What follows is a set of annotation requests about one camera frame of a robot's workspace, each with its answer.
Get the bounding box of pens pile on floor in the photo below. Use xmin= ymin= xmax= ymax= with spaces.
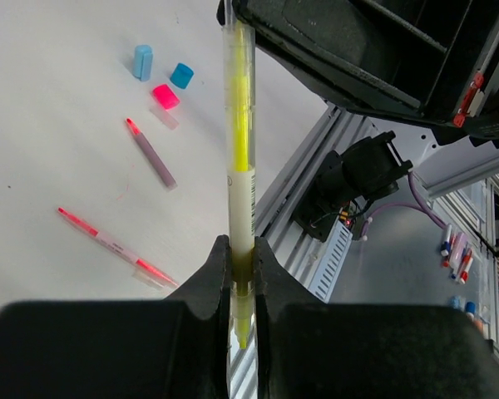
xmin=440 ymin=224 xmax=473 ymax=284

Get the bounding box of light blue cap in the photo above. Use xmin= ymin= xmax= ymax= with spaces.
xmin=132 ymin=45 xmax=153 ymax=81

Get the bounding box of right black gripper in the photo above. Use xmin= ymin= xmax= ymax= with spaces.
xmin=232 ymin=1 xmax=499 ymax=145

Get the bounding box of yellow highlighter pen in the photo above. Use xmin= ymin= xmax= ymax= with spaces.
xmin=223 ymin=20 xmax=259 ymax=350

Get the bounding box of aluminium mounting rail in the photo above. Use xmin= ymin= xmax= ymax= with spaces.
xmin=228 ymin=103 xmax=379 ymax=399

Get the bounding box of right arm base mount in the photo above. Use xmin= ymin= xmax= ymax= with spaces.
xmin=292 ymin=131 xmax=413 ymax=243

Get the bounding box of grey purple marker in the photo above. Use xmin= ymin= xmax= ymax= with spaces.
xmin=125 ymin=118 xmax=177 ymax=190

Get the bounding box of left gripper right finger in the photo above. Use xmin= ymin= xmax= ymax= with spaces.
xmin=253 ymin=238 xmax=499 ymax=398

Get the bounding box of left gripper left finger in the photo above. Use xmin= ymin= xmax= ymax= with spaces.
xmin=0 ymin=235 xmax=231 ymax=398

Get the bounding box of white slotted cable duct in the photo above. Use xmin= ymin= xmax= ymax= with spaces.
xmin=309 ymin=222 xmax=353 ymax=303

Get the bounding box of thin red pen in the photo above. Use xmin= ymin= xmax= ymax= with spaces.
xmin=57 ymin=207 xmax=179 ymax=288

